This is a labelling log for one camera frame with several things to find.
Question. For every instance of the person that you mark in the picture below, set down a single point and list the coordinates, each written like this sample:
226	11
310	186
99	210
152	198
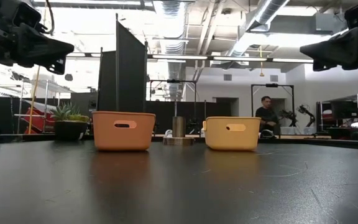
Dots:
266	118

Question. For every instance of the long ceiling light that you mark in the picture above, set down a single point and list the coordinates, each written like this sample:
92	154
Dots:
239	58
292	60
179	57

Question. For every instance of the black partition panel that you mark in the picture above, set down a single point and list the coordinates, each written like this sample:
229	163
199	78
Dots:
126	77

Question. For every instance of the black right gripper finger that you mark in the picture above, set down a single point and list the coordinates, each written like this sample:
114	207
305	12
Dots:
337	49
319	67

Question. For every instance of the silver ventilation duct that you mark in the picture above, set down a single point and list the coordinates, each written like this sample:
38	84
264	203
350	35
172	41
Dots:
172	37
259	18

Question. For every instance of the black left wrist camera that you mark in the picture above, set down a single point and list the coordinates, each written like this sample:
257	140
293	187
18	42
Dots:
26	15

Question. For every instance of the metal shelf rack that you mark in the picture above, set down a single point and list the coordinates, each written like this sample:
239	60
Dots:
46	93
343	112

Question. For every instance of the potted succulent plant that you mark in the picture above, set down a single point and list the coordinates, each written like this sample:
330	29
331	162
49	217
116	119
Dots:
70	130

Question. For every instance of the round camera mount base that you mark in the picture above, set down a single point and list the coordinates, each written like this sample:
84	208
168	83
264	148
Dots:
179	127

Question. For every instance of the yellow plastic bin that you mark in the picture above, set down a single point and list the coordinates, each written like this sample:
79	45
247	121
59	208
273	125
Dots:
232	140

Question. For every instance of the black background gantry frame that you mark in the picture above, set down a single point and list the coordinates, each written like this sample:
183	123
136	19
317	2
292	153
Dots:
172	81
272	85

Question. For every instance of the orange plastic bin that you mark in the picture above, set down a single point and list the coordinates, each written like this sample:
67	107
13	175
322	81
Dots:
123	140

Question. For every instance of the black background robot arm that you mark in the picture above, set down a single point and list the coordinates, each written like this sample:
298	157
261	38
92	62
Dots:
287	115
306	112

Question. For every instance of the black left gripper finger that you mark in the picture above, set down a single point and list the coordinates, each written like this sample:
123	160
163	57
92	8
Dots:
57	66
42	46

